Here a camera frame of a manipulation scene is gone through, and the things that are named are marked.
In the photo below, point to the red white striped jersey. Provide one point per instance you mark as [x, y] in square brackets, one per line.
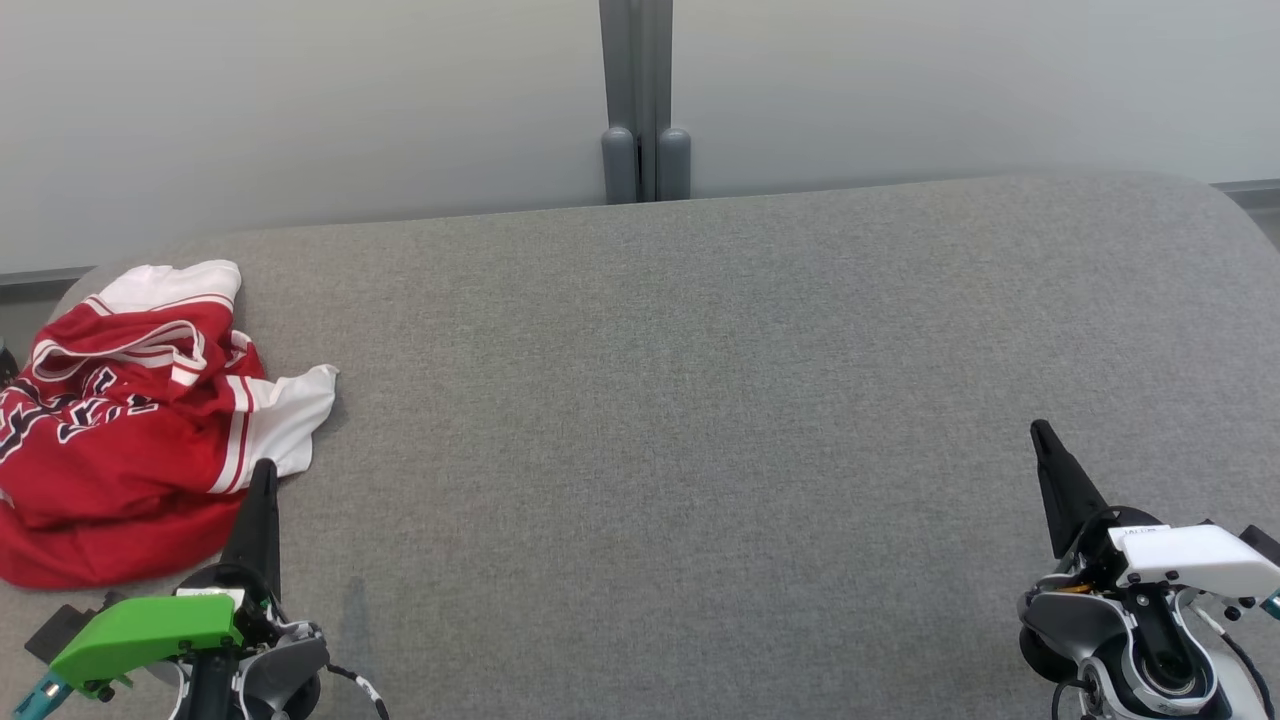
[130, 440]

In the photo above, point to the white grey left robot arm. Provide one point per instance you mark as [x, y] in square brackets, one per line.
[285, 665]

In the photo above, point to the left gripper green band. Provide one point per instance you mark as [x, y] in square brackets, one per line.
[150, 630]

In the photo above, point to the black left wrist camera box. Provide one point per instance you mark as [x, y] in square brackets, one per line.
[55, 630]

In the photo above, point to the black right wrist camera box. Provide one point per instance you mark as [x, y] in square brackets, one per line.
[1262, 545]

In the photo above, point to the grey partition post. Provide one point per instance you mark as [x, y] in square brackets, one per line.
[650, 100]

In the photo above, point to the grey partition base rail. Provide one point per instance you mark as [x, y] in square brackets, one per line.
[1250, 192]
[40, 278]

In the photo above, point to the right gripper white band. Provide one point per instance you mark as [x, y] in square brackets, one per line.
[1190, 560]

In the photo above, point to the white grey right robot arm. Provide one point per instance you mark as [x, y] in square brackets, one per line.
[1070, 620]

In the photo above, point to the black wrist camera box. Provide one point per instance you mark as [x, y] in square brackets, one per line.
[55, 630]
[1262, 545]

